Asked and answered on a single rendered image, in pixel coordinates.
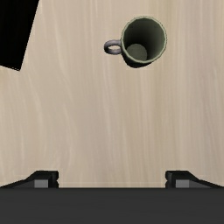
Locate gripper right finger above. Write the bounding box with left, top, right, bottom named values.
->
left=164, top=170, right=224, bottom=189

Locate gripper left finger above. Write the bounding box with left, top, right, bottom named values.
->
left=0, top=170, right=60, bottom=189

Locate green mug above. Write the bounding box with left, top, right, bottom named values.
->
left=103, top=16, right=168, bottom=69

